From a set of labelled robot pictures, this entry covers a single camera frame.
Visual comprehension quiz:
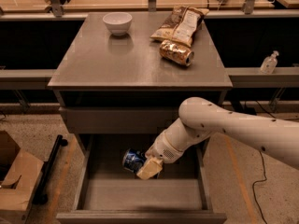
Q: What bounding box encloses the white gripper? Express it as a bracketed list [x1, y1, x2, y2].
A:
[136, 131, 183, 180]

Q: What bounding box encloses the blue pepsi can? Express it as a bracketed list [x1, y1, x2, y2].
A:
[122, 148, 148, 175]

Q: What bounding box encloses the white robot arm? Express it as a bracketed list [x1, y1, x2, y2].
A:
[137, 97, 299, 180]

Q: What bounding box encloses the open grey middle drawer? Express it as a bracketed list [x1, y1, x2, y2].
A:
[57, 134, 226, 224]

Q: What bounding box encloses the closed grey top drawer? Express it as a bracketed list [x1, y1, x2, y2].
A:
[60, 107, 178, 134]

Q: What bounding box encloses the grey drawer cabinet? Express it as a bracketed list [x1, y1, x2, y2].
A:
[48, 12, 232, 147]

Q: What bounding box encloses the black metal bar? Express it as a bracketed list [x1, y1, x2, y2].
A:
[33, 134, 68, 204]

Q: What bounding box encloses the brown cardboard box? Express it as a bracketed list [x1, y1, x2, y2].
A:
[0, 131, 44, 224]

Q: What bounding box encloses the brown chip bag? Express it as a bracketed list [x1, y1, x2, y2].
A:
[150, 6, 209, 47]

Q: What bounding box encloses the white ceramic bowl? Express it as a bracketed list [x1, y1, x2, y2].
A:
[103, 12, 133, 35]

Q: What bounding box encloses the clear sanitizer bottle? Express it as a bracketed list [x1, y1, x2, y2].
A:
[260, 50, 279, 74]

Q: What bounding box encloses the black floor cable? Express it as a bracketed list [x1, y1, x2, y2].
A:
[251, 100, 299, 224]

